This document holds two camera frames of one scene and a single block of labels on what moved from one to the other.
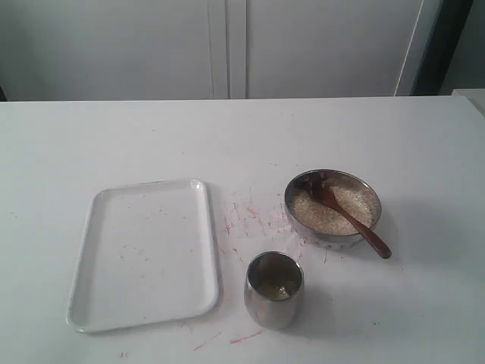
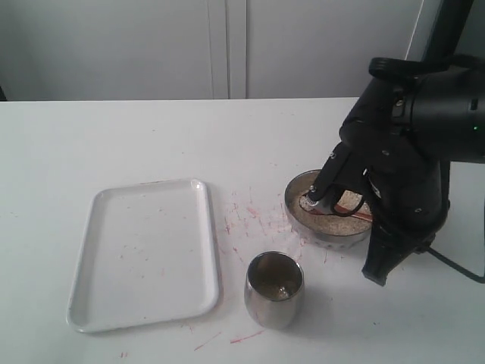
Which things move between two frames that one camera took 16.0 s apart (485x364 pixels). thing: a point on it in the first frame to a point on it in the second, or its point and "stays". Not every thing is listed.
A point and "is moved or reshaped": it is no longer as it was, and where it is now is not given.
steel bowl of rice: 317,224 stays
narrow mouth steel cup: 273,288 stays
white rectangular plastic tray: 147,257 stays
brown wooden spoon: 325,192 is moved or reshaped
